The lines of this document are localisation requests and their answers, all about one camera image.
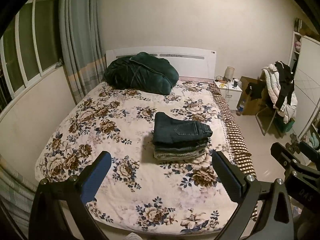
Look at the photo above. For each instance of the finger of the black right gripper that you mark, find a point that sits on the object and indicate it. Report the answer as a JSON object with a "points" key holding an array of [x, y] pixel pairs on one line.
{"points": [[310, 153], [302, 182]]}

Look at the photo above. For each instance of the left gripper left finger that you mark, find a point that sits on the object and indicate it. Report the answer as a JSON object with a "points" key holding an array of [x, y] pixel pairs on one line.
{"points": [[47, 220]]}

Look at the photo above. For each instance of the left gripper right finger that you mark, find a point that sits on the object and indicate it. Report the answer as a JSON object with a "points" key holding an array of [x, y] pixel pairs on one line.
{"points": [[275, 219]]}

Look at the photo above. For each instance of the dark blue denim pants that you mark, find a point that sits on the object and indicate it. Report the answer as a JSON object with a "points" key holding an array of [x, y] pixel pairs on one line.
{"points": [[173, 132]]}

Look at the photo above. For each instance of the floral bed blanket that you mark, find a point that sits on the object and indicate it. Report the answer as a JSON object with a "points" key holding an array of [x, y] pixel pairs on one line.
{"points": [[139, 193]]}

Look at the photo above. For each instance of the metal folding chair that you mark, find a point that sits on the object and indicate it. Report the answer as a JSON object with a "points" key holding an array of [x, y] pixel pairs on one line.
{"points": [[265, 119]]}

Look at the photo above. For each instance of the brown checkered bed sheet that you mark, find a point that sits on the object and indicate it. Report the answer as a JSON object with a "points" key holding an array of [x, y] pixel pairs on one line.
{"points": [[203, 175]]}

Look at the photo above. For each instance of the black garment on chair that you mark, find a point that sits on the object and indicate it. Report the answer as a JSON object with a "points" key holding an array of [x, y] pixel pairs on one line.
{"points": [[286, 81]]}

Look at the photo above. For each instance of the brown cardboard box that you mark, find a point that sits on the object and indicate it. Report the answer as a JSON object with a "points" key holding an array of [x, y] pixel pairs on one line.
{"points": [[252, 106]]}

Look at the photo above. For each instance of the plastic water bottle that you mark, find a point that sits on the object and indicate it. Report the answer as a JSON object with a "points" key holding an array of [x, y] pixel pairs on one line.
{"points": [[240, 108]]}

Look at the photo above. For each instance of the black garment on box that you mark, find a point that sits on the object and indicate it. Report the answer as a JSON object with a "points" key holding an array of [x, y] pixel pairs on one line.
{"points": [[255, 90]]}

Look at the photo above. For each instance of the grey-green folded pants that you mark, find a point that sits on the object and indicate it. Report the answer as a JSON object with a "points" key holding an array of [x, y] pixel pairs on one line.
{"points": [[184, 153]]}

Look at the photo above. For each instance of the white wardrobe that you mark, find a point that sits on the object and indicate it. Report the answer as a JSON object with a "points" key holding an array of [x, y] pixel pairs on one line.
{"points": [[304, 61]]}

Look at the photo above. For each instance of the white bedside table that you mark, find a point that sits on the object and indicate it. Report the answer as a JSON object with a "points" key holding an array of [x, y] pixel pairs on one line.
{"points": [[230, 94]]}

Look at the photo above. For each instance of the beige table lamp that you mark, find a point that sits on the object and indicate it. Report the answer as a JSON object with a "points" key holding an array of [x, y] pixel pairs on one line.
{"points": [[229, 72]]}

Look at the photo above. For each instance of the teal striped curtain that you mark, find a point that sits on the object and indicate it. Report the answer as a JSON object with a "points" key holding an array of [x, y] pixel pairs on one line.
{"points": [[82, 53]]}

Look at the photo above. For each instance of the dark green velvet comforter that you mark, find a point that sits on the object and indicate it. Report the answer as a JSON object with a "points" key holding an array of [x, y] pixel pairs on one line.
{"points": [[144, 72]]}

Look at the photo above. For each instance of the white framed window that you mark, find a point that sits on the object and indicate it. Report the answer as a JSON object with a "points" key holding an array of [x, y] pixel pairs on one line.
{"points": [[30, 48]]}

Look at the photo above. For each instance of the white bed headboard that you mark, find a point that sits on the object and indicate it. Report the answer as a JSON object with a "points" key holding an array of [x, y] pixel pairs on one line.
{"points": [[189, 62]]}

